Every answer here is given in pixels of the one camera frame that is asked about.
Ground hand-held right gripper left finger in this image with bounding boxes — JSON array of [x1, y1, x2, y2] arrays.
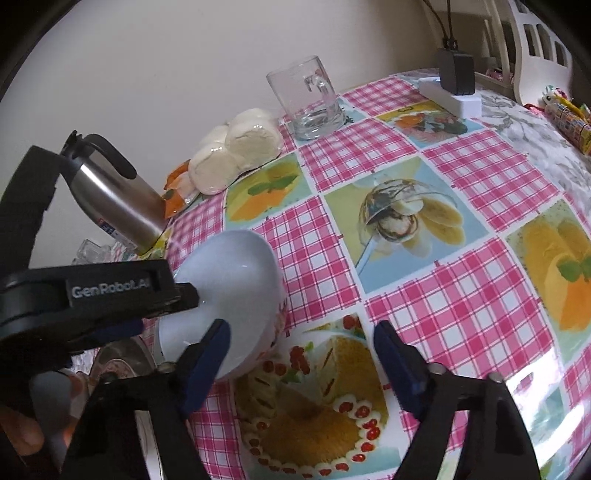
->
[[60, 318, 232, 480]]

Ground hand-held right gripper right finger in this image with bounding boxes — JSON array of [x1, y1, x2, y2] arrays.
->
[[373, 320, 541, 480]]

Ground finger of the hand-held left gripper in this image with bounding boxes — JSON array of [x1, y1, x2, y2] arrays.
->
[[173, 282, 200, 311], [69, 320, 144, 352]]

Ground stainless steel pan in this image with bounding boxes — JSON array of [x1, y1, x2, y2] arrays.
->
[[91, 340, 158, 372]]

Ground pale blue bowl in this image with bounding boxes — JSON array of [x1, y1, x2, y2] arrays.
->
[[159, 230, 289, 381]]

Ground person's left hand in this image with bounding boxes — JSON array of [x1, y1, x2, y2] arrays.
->
[[0, 407, 46, 459]]

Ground small clear glass cup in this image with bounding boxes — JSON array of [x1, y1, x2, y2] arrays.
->
[[74, 239, 117, 265]]

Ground orange snack packet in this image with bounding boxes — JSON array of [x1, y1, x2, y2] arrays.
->
[[163, 159, 201, 217]]

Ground stainless steel thermos jug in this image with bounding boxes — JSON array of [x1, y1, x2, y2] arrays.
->
[[60, 130, 169, 252]]

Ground bag of white steamed buns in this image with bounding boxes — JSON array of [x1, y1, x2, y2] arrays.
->
[[188, 107, 284, 195]]

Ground clear glass mug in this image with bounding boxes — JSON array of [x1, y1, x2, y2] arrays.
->
[[266, 55, 346, 141]]

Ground white power strip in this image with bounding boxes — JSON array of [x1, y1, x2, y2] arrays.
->
[[418, 76, 482, 118]]

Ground colourful candy roll pack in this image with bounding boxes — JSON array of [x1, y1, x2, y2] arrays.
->
[[542, 85, 591, 155]]

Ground black power adapter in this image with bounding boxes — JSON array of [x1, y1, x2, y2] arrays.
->
[[438, 39, 476, 97]]

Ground white cutout chair back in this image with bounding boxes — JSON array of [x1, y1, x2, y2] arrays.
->
[[489, 0, 575, 104]]

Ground white wooden shelf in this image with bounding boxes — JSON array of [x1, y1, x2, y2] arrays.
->
[[455, 0, 514, 86]]

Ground black cable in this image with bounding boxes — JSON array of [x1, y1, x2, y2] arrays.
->
[[421, 0, 448, 44], [445, 0, 458, 44]]

